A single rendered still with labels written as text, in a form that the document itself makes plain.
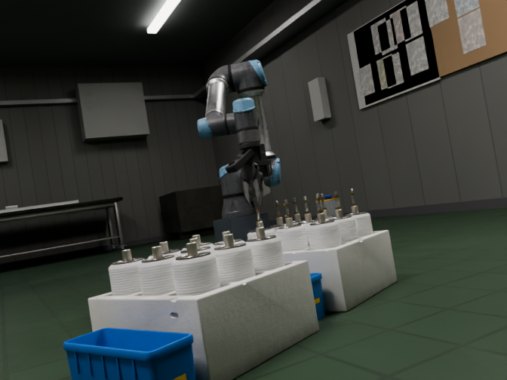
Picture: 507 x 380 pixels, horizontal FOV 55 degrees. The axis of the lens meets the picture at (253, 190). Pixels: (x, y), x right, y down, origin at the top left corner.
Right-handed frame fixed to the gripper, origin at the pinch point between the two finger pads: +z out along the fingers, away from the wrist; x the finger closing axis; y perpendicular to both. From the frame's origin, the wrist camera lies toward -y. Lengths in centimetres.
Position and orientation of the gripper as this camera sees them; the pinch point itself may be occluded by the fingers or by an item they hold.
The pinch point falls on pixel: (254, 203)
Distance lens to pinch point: 161.1
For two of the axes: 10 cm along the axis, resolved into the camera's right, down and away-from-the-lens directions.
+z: 1.6, 9.9, -0.3
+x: -6.7, 1.3, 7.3
